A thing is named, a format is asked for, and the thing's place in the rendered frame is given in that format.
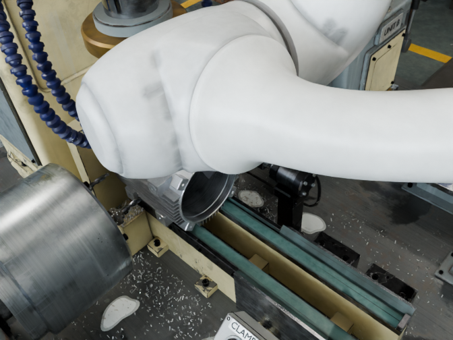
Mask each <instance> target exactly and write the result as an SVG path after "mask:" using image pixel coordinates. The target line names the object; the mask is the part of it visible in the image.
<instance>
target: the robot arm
mask: <svg viewBox="0 0 453 340"><path fill-rule="evenodd" d="M391 1H392V0H234V1H231V2H228V3H225V4H222V5H217V6H211V7H204V8H201V9H198V10H195V11H191V12H189V13H185V14H183V15H181V16H177V17H175V18H172V19H170V20H167V21H165V22H162V23H160V24H157V25H155V26H153V27H151V28H148V29H146V30H143V31H141V32H139V33H137V34H135V35H133V36H131V37H129V38H127V39H125V40H124V41H122V42H120V43H119V44H118V45H116V46H115V47H113V48H112V49H111V50H110V51H108V52H107V53H105V54H104V55H103V56H102V57H101V58H100V59H99V60H98V61H97V62H96V63H95V64H94V65H93V66H92V67H91V68H90V69H89V70H88V71H87V73H86V74H85V75H84V77H83V78H82V82H81V87H80V89H79V92H78V94H77V96H76V110H77V113H78V117H79V120H80V123H81V125H82V128H83V131H84V133H85V135H86V137H87V139H88V142H89V144H90V146H91V148H92V149H93V151H94V154H95V155H96V157H97V158H98V160H99V161H100V163H101V164H102V165H103V166H104V167H106V168H107V169H108V170H109V171H112V172H115V173H119V174H120V175H121V176H123V177H126V178H131V179H151V178H158V177H166V176H168V175H171V174H174V173H176V172H178V171H181V170H185V171H186V172H188V173H193V172H196V171H202V172H203V173H204V174H205V176H206V177H207V178H208V179H210V178H211V177H212V176H214V175H215V174H216V173H217V172H218V171H219V172H222V173H227V174H240V173H244V172H247V171H250V170H252V169H254V168H256V167H257V166H259V165H261V164H262V163H263V162H265V163H271V164H274V165H279V166H282V167H287V168H290V169H296V170H299V171H304V172H308V173H315V174H319V175H327V176H330V177H341V178H347V179H360V180H369V181H394V182H415V183H453V88H436V89H425V90H398V91H369V90H348V89H343V88H333V87H329V86H327V85H328V84H329V83H331V81H333V80H334V79H335V78H336V77H337V76H338V75H340V74H341V73H342V72H343V71H344V70H345V69H346V67H347V66H348V65H349V64H350V63H351V62H352V61H353V60H354V59H355V58H356V57H357V56H358V54H359V53H360V52H361V51H362V50H363V49H364V48H365V46H366V45H367V43H368V42H369V41H370V40H371V39H372V37H373V35H374V34H375V32H376V31H377V29H378V28H379V26H380V24H381V23H382V20H383V19H384V17H385V15H386V13H387V11H388V8H389V6H390V4H391Z"/></svg>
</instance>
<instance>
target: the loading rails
mask: <svg viewBox="0 0 453 340"><path fill-rule="evenodd" d="M138 205H140V206H141V207H142V208H144V210H146V214H147V218H148V222H149V224H150V229H151V232H152V235H153V236H154V237H155V238H154V239H153V240H152V241H151V242H149V243H148V244H147V246H148V249H149V250H150V251H151V252H152V253H154V254H155V255H156V256H157V257H160V256H162V255H163V254H164V253H165V252H166V251H167V250H168V249H170V250H171V251H172V252H174V253H175V254H176V255H178V257H180V258H181V259H182V260H183V261H185V262H186V263H187V264H188V265H189V266H191V267H192V268H193V269H195V270H196V271H197V272H198V273H199V274H201V275H202V277H201V278H200V279H199V280H198V281H197V282H196V283H195V288H196V289H197V290H198V291H199V292H200V293H201V294H203V295H204V296H205V297H206V298H209V297H210V296H211V295H212V294H213V293H214V292H215V291H216V290H217V289H219V290H221V292H223V293H224V294H225V295H227V296H228V297H229V298H231V299H232V300H233V301H234V302H235V303H236V307H237V309H238V310H239V311H244V312H246V313H247V314H248V315H250V316H251V317H252V318H253V319H254V320H256V321H257V322H258V323H260V324H261V325H262V326H263V327H264V328H265V329H267V330H268V331H269V332H271V333H272V334H273V335H274V336H275V337H276V338H278V339H279V340H357V339H355V338H354V337H353V336H352V335H351V333H352V334H353V335H354V336H356V337H357V338H358V339H360V340H402V338H403V336H404V333H405V331H406V329H407V327H408V325H409V323H410V321H411V318H412V317H413V314H414V313H415V310H416V308H417V307H416V306H414V305H412V304H411V303H409V302H408V301H406V300H405V299H403V298H402V297H400V296H399V295H397V294H395V293H394V292H392V291H390V290H389V289H388V288H386V287H384V286H383V285H381V284H380V283H378V282H377V281H375V280H373V279H372V278H371V277H368V276H367V275H366V274H364V273H362V272H361V271H359V270H358V269H356V268H355V267H353V266H351V265H350V264H349V263H347V262H345V261H344V260H342V259H341V258H339V257H337V256H336V255H334V254H333V253H331V252H330V251H328V250H327V249H325V248H323V247H322V246H320V245H319V244H317V243H315V242H314V241H313V240H311V239H309V238H308V237H306V236H305V235H303V234H302V233H300V232H298V231H297V230H295V229H293V228H292V227H291V226H289V225H287V224H286V223H285V224H284V225H283V226H282V227H281V226H280V225H278V224H277V223H275V222H274V221H272V220H270V219H269V218H268V217H266V216H264V215H263V214H262V213H260V212H258V211H257V210H255V209H254V208H252V207H250V206H249V205H247V204H246V203H244V202H243V201H241V200H240V199H238V198H236V197H235V196H233V197H232V198H231V197H227V199H226V200H225V201H224V206H222V210H220V209H218V213H217V212H216V216H214V215H213V219H212V218H211V217H210V221H209V220H208V219H207V223H205V222H204V224H201V223H200V225H201V226H199V225H197V224H195V226H194V228H193V230H192V231H184V230H183V229H182V228H180V226H178V225H177V224H176V223H174V222H172V223H171V224H170V225H169V226H168V227H165V226H164V225H163V224H162V223H161V222H159V221H158V220H157V218H156V213H155V210H154V209H153V208H152V207H151V206H150V205H148V204H147V203H146V202H144V201H143V200H142V199H141V202H139V203H138ZM202 225H203V226H204V227H205V228H207V229H209V230H210V231H211V232H212V233H214V234H215V235H217V236H218V237H219V238H220V239H222V240H224V241H225V242H226V243H227V244H229V245H230V246H232V247H233V248H234V249H236V250H237V251H239V252H240V253H242V254H243V255H244V256H246V257H247V258H248V259H249V260H248V259H246V258H244V257H243V256H242V255H240V254H239V253H238V252H236V251H235V250H234V249H232V248H231V247H230V246H228V245H226V244H225V243H224V242H223V241H221V240H220V239H218V238H217V237H216V236H215V235H213V234H211V233H210V232H209V231H208V230H206V229H204V228H203V227H202ZM268 274H270V275H272V276H273V277H274V278H276V279H277V280H279V281H280V282H281V283H283V284H284V285H286V286H287V287H288V288H289V289H291V290H292V291H294V292H295V293H296V294H298V295H300V296H301V297H302V298H303V299H304V300H306V301H307V302H309V303H310V304H311V305H313V306H315V307H316V308H317V309H318V310H320V311H321V312H323V313H324V314H325V315H326V316H328V317H330V318H331V319H328V318H327V317H325V316H324V315H323V314H321V313H320V312H318V311H317V310H316V309H315V308H313V307H312V306H310V305H309V304H308V303H306V302H305V301H303V300H302V299H301V298H299V297H298V296H297V295H295V294H294V293H293V292H291V291H290V290H288V289H287V288H286V287H284V286H283V285H281V284H280V283H279V282H278V281H276V280H275V279H273V278H272V277H271V276H269V275H268Z"/></svg>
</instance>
